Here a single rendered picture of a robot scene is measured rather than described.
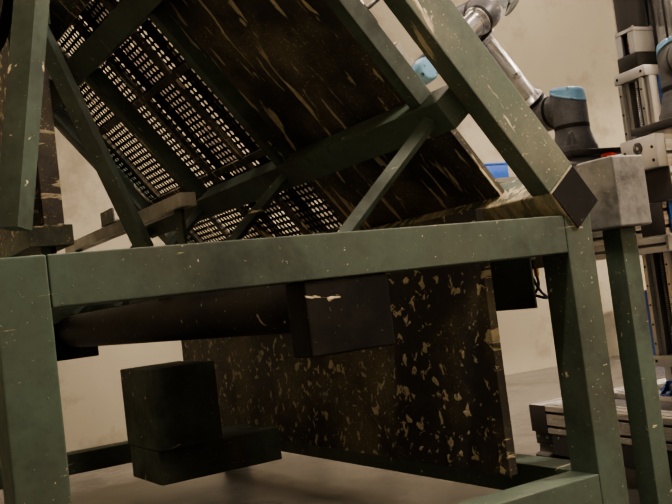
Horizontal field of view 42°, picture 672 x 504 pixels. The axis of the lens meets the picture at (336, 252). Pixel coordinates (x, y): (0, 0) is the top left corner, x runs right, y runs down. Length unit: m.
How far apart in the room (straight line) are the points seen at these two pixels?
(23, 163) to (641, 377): 1.55
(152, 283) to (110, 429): 3.75
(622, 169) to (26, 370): 1.50
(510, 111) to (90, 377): 3.64
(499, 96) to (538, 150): 0.16
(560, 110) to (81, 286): 1.92
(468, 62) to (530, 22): 4.82
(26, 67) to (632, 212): 1.47
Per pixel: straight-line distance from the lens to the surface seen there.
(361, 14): 2.09
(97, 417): 5.30
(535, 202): 2.19
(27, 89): 1.60
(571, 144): 3.02
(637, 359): 2.36
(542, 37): 6.90
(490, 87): 2.08
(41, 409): 1.54
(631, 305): 2.35
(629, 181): 2.35
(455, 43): 2.05
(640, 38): 2.97
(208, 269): 1.63
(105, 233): 3.29
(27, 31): 1.64
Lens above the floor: 0.66
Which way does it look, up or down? 3 degrees up
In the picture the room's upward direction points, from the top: 7 degrees counter-clockwise
